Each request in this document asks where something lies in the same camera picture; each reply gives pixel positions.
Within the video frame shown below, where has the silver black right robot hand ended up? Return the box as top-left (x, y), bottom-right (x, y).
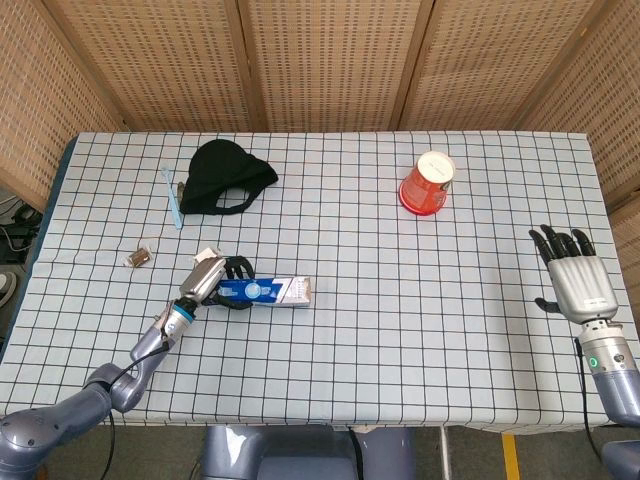
top-left (528, 224), bottom-right (620, 325)

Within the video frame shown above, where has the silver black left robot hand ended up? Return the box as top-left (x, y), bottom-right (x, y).
top-left (178, 255), bottom-right (255, 312)

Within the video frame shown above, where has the blue white toothpaste box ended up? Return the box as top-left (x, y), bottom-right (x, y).
top-left (215, 275), bottom-right (316, 309)

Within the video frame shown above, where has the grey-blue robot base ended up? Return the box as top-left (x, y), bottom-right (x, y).
top-left (199, 423), bottom-right (417, 480)

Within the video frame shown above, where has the brown wrapped candy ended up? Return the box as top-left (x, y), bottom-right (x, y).
top-left (123, 244), bottom-right (153, 269)

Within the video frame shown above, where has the light blue toothbrush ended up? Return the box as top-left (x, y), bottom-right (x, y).
top-left (161, 167), bottom-right (184, 231)

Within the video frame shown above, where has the black cap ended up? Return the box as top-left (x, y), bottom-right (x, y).
top-left (178, 139), bottom-right (280, 217)

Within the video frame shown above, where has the checkered light blue tablecloth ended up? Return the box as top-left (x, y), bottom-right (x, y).
top-left (0, 130), bottom-right (640, 431)

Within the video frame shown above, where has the bamboo screen panel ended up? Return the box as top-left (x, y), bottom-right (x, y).
top-left (0, 0), bottom-right (125, 211)
top-left (224, 0), bottom-right (436, 132)
top-left (42, 0), bottom-right (266, 132)
top-left (389, 0), bottom-right (631, 132)
top-left (514, 0), bottom-right (640, 201)

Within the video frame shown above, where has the yellow floor tape strip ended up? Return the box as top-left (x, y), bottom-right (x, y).
top-left (501, 433), bottom-right (521, 480)

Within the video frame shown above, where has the red paper cup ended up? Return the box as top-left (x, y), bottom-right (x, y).
top-left (398, 150), bottom-right (457, 217)

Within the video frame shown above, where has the grey white shoe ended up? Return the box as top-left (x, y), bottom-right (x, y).
top-left (0, 271), bottom-right (19, 309)

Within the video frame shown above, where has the white table leg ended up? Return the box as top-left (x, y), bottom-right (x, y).
top-left (438, 425), bottom-right (450, 480)

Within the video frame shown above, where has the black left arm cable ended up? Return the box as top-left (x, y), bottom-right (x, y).
top-left (102, 334), bottom-right (171, 480)

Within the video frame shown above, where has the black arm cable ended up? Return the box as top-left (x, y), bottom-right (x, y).
top-left (102, 334), bottom-right (171, 480)
top-left (574, 337), bottom-right (604, 460)

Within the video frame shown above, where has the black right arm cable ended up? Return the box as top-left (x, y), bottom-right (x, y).
top-left (574, 337), bottom-right (604, 460)

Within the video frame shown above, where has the floor cable bundle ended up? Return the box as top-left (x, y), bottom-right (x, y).
top-left (0, 197), bottom-right (44, 264)

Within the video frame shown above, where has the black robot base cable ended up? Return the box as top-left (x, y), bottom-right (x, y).
top-left (347, 427), bottom-right (362, 480)

